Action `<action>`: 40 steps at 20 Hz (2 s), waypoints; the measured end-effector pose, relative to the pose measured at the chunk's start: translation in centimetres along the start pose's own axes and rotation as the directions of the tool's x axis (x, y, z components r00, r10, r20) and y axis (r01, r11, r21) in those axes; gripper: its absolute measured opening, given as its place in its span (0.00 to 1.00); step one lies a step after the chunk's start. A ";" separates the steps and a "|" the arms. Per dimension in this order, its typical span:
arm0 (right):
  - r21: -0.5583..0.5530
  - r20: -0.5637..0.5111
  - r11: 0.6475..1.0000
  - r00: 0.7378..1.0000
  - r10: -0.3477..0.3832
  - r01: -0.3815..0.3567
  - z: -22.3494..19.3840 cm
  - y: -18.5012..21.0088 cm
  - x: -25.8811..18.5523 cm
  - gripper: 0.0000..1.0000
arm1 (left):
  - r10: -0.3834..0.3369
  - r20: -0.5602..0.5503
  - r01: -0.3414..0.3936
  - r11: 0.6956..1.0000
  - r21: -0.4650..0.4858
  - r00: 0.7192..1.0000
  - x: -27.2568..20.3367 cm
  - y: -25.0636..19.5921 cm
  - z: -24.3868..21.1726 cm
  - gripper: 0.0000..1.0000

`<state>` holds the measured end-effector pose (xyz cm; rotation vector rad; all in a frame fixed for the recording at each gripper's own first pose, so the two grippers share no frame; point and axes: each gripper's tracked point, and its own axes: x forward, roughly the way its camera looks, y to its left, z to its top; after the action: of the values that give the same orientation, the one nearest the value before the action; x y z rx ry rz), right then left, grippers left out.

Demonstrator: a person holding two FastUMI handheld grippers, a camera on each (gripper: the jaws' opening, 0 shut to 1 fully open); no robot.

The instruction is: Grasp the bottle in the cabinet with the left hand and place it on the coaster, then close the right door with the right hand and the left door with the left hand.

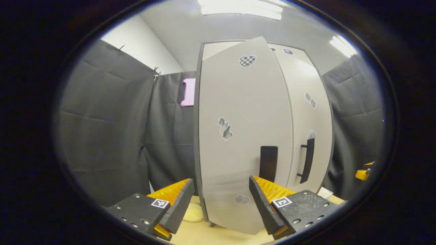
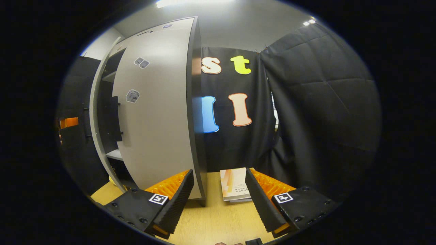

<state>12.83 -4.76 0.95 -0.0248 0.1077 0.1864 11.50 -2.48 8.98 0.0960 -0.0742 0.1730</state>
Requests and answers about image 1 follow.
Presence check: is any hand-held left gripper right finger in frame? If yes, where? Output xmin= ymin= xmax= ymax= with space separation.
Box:
xmin=249 ymin=175 xmax=342 ymax=240

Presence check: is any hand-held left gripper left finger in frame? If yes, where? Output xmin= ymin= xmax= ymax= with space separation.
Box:
xmin=106 ymin=178 xmax=195 ymax=242

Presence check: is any grey cabinet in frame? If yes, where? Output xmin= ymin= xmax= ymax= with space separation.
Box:
xmin=193 ymin=40 xmax=336 ymax=227

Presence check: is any grey cabinet door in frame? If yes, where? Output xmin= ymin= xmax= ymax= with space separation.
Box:
xmin=198 ymin=36 xmax=294 ymax=235
xmin=267 ymin=43 xmax=333 ymax=195

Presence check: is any pale round pad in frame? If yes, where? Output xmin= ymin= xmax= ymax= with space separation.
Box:
xmin=183 ymin=203 xmax=205 ymax=223

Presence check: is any black backdrop cloth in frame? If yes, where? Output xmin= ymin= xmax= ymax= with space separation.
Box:
xmin=54 ymin=39 xmax=387 ymax=208

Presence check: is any small ceiling light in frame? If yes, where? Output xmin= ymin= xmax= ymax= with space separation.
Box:
xmin=329 ymin=35 xmax=357 ymax=58

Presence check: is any large ceiling light panel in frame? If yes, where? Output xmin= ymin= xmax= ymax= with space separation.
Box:
xmin=199 ymin=0 xmax=284 ymax=21

